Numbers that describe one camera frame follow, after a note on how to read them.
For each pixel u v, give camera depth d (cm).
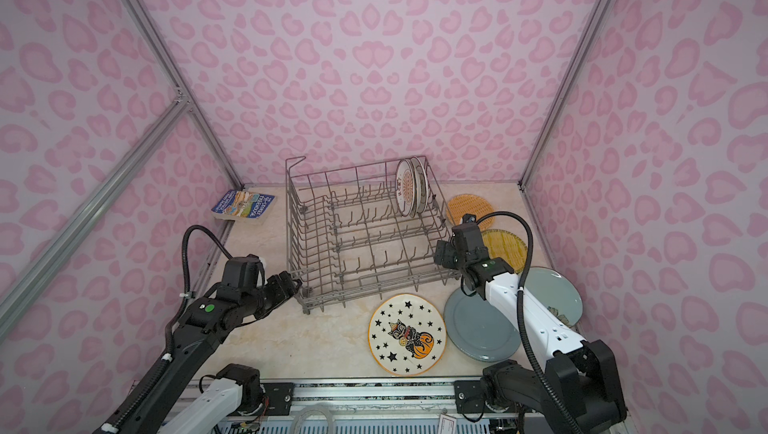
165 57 84
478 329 84
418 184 92
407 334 83
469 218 75
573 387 39
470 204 113
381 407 72
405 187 109
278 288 70
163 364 46
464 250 65
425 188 93
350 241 100
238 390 62
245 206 111
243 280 60
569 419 37
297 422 68
